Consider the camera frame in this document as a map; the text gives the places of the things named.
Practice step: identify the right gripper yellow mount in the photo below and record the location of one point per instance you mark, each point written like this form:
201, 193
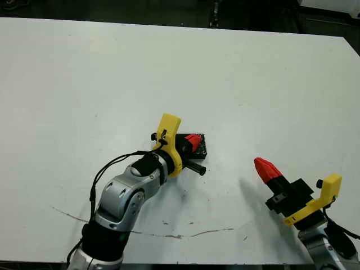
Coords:
295, 202

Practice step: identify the white cabinet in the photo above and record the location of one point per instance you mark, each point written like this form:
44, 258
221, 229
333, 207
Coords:
332, 5

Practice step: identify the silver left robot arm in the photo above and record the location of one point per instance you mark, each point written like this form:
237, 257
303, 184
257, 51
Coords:
121, 188

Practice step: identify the left gripper yellow mount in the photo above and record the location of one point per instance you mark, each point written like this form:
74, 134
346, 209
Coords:
168, 132

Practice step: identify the black foil-wrapped box lid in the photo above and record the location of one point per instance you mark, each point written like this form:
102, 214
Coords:
204, 152

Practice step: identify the black metal frame post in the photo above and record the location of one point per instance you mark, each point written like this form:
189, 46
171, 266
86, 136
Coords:
215, 21

